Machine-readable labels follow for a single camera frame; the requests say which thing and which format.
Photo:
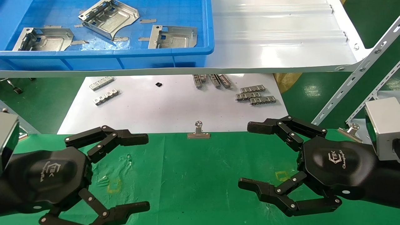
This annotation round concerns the white paper sheet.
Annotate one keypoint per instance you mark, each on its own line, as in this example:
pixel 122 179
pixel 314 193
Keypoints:
pixel 172 109

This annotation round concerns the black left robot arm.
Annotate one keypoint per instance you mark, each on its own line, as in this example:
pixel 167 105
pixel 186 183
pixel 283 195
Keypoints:
pixel 3 195

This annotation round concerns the white slotted angle bar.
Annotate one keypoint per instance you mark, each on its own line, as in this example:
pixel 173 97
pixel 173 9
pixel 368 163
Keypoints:
pixel 375 93
pixel 359 67

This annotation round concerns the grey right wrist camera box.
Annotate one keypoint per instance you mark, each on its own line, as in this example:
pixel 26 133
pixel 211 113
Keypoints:
pixel 384 125

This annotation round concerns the small notched metal strip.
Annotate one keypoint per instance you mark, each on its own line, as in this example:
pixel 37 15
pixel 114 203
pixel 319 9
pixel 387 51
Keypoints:
pixel 225 80
pixel 101 83
pixel 253 88
pixel 215 80
pixel 203 77
pixel 197 81
pixel 262 100
pixel 247 96
pixel 106 97

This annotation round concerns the stamped sheet metal bracket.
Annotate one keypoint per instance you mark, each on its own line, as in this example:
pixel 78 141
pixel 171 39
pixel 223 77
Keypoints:
pixel 50 40
pixel 109 18
pixel 178 37

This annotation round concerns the blue plastic bin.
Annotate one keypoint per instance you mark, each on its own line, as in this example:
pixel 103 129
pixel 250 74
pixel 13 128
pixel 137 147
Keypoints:
pixel 93 59

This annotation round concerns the brown paper bag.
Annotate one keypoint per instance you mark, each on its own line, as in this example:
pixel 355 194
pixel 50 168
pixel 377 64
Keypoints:
pixel 286 82

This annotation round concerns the grey metal frame bar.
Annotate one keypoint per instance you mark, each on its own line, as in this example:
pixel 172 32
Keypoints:
pixel 25 123

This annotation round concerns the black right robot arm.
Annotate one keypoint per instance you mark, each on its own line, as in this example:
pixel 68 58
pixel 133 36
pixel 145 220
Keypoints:
pixel 386 181

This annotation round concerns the green table mat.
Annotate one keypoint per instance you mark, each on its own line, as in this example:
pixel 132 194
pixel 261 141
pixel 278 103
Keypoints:
pixel 200 181

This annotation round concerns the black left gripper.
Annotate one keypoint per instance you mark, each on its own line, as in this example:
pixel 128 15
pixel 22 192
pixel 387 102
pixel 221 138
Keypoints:
pixel 47 178

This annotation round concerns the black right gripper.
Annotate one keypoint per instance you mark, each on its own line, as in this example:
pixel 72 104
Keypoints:
pixel 337 168

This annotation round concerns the black caster wheel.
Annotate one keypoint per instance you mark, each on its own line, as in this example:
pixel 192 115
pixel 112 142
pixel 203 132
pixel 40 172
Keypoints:
pixel 16 90

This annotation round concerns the white shelf sheet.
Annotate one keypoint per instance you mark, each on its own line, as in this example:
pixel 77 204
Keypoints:
pixel 275 37

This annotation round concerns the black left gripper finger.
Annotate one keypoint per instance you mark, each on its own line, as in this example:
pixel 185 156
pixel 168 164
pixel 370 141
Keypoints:
pixel 132 139

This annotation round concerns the silver binder clip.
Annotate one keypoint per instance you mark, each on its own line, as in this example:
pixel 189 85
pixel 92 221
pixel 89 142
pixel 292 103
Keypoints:
pixel 22 136
pixel 198 135
pixel 350 132

